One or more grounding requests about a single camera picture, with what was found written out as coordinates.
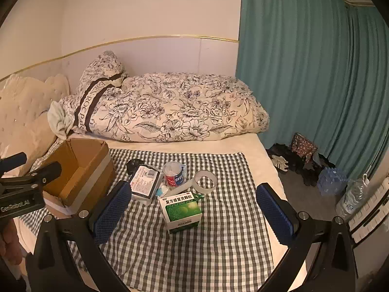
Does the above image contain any patterned bag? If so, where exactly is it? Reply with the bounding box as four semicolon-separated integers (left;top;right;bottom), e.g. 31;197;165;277
290;132;318;160

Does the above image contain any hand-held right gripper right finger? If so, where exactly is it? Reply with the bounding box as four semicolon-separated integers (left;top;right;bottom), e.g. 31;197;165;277
256;182;358;292

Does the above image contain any green white medicine box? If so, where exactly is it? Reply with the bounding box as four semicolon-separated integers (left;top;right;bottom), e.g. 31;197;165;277
159;191;203;234

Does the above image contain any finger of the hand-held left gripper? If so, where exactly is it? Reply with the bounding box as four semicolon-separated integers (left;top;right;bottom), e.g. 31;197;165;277
0;153;28;171
0;162;62;189

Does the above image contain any white radiator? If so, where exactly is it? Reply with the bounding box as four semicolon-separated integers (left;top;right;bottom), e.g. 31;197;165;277
348;176;389;244

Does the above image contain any grey checkered cloth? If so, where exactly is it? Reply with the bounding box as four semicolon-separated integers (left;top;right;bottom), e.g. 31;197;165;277
18;148;275;289

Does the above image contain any pack of blue water bottles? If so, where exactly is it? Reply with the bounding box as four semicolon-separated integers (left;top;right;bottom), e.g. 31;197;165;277
317;167;348;196

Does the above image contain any large clear water bottle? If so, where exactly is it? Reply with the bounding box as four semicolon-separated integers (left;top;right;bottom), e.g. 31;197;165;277
336;173;370;218

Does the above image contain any white plastic bottle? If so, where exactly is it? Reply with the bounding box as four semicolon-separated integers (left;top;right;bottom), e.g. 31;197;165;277
167;178;199;198

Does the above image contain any floral pillow brown stripe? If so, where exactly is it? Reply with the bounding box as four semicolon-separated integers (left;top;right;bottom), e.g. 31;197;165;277
59;51;128;134

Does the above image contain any person's left hand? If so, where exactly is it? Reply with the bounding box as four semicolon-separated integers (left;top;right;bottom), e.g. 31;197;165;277
0;219;22;266

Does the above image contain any teal curtain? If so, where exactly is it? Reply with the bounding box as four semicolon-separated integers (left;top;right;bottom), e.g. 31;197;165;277
235;0;389;186

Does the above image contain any floral duvet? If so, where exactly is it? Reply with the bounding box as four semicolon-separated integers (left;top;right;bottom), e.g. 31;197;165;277
122;72;270;143

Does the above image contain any cream bed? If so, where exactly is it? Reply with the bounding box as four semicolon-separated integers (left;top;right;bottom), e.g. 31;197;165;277
12;132;307;292

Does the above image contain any cream tufted headboard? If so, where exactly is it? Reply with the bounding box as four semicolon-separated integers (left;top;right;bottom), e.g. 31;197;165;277
0;74;70;159

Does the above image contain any brown cardboard box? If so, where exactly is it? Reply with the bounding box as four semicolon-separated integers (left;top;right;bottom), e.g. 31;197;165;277
39;138;116;218

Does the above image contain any clear plastic cup red label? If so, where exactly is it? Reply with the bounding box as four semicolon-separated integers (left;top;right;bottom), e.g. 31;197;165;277
163;161;186;188

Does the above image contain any mint green towel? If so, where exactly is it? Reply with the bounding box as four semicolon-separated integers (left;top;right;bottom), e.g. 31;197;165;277
47;100;75;139

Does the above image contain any small black case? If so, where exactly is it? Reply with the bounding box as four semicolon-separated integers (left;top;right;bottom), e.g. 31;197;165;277
126;159;145;174

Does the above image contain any beige pillow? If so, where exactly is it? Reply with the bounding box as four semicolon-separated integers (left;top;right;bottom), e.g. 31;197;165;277
18;137;66;174

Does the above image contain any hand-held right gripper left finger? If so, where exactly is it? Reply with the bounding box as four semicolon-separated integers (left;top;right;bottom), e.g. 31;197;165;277
26;180;133;292

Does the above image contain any pile of dark clothes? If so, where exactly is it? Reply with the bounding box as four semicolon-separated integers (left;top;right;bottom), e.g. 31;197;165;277
267;142;336;187

